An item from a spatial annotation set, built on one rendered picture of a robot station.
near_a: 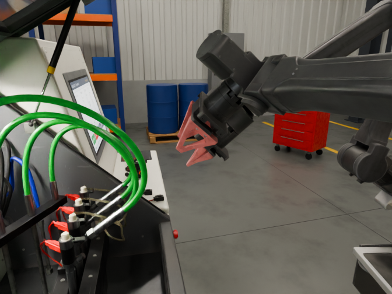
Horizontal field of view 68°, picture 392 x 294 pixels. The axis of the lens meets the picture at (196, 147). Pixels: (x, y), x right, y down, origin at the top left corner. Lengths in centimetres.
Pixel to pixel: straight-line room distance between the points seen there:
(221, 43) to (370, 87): 25
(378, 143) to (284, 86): 48
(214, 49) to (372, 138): 50
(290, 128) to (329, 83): 449
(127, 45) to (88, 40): 82
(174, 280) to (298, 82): 61
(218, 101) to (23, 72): 64
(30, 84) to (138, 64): 613
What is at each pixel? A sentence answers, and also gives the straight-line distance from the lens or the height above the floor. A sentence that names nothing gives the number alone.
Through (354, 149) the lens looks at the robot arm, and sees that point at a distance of 86.
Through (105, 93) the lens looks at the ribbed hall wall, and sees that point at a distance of 706.
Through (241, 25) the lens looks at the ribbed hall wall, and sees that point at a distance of 776.
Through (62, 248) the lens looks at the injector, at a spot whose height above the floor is 110.
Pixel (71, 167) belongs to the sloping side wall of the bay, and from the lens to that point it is 98.
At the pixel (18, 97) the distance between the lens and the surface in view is 63.
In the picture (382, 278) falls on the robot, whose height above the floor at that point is 104.
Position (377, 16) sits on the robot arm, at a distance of 81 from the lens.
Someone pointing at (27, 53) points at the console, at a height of 150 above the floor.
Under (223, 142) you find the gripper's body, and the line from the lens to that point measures 72.
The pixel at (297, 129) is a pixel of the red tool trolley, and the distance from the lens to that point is 475.
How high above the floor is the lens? 149
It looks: 17 degrees down
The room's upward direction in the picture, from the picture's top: straight up
